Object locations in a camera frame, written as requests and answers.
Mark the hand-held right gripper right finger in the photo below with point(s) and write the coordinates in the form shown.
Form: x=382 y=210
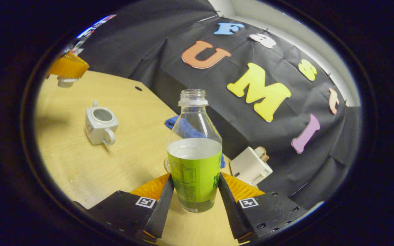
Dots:
x=229 y=212

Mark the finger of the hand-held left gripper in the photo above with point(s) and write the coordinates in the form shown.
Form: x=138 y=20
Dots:
x=68 y=66

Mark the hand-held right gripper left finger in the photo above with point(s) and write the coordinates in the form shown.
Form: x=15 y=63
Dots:
x=162 y=212

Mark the white teacup lid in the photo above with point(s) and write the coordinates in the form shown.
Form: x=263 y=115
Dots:
x=66 y=82

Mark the round printed coaster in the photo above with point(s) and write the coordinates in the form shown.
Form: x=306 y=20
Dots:
x=166 y=165

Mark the green label water bottle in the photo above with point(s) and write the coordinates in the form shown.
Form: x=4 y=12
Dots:
x=195 y=171

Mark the white toaster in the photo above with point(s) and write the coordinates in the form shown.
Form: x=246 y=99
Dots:
x=248 y=167

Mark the computer monitor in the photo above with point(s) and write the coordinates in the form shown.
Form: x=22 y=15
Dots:
x=96 y=25

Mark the blue towel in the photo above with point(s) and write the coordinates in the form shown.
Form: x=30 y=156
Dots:
x=171 y=123

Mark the black backdrop cloth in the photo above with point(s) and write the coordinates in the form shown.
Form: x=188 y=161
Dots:
x=190 y=78

